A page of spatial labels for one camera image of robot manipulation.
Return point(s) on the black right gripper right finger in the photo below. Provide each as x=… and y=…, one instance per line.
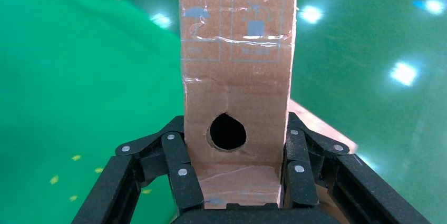
x=352, y=187

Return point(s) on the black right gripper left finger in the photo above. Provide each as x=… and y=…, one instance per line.
x=122, y=187

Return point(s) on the small cardboard box with hole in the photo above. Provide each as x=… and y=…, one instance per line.
x=237, y=86

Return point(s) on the green table cloth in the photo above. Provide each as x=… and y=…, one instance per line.
x=70, y=75

